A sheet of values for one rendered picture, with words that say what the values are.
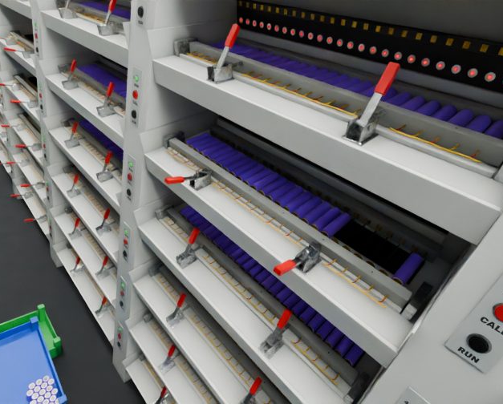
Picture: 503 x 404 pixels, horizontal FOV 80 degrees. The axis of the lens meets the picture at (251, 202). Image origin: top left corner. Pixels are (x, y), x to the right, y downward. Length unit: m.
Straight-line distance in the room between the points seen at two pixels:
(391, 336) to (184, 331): 0.54
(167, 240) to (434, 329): 0.58
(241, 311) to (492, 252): 0.44
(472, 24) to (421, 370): 0.45
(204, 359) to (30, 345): 0.74
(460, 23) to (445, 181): 0.27
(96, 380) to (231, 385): 0.69
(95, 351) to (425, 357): 1.21
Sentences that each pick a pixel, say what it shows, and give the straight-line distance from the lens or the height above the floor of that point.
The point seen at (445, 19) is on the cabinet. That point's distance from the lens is 0.57.
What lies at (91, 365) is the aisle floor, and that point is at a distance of 1.40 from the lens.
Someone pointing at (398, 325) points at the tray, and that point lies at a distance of 0.46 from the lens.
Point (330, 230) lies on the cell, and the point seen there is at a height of 0.94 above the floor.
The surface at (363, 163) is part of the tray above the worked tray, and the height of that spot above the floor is 1.08.
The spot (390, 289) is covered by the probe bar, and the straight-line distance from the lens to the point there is 0.45.
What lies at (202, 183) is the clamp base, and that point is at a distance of 0.60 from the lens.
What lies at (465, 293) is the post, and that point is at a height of 1.00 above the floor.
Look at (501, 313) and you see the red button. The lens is 0.37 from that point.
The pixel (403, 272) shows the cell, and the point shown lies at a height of 0.94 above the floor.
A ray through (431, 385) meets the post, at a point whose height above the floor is 0.89.
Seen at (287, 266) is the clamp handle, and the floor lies 0.92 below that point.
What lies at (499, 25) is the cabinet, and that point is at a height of 1.26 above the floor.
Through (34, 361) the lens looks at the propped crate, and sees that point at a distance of 1.37.
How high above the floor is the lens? 1.17
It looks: 27 degrees down
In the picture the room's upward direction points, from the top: 16 degrees clockwise
